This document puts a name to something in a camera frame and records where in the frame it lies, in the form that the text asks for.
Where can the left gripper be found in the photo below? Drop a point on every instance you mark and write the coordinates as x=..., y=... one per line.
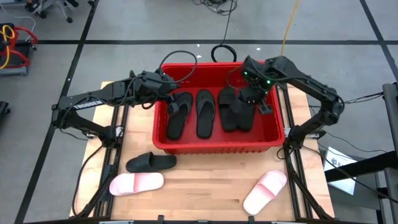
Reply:
x=154, y=87

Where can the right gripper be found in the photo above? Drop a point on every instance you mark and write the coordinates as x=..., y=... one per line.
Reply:
x=258, y=76

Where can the black flip-flop white stripe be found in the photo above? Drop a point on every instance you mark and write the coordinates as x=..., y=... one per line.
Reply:
x=180, y=124
x=205, y=118

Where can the black rubber slide sandal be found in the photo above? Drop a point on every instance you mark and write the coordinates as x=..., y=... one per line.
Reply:
x=149, y=163
x=245, y=121
x=227, y=118

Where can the pink slide sandal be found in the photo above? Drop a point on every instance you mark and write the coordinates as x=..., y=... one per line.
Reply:
x=264, y=191
x=136, y=183

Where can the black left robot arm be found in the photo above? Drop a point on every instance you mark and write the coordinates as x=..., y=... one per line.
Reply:
x=93, y=99

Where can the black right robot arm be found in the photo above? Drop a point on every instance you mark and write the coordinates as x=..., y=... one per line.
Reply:
x=311, y=85

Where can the red plastic storage bin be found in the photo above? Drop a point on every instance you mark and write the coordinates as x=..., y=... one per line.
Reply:
x=267, y=133

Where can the white paper sheet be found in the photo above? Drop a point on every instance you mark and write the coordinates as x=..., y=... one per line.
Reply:
x=337, y=157

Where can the black table clamp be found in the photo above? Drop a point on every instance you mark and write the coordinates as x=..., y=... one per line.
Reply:
x=160, y=218
x=251, y=219

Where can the black metal stand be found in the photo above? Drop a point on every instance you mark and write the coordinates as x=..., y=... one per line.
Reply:
x=390, y=109

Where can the office chair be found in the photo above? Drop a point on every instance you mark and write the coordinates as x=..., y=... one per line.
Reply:
x=66, y=13

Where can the red tube hand cart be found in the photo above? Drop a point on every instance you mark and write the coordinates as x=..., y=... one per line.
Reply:
x=14, y=71

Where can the person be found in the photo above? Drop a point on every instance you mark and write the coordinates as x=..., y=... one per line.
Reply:
x=32, y=6

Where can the grey metal platform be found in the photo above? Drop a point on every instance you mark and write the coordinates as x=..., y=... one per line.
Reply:
x=12, y=3

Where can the black aluminium table frame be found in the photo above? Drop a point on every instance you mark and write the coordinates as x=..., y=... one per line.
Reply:
x=109, y=199

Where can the silver end bracket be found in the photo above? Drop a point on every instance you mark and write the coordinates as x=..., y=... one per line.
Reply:
x=289, y=222
x=116, y=222

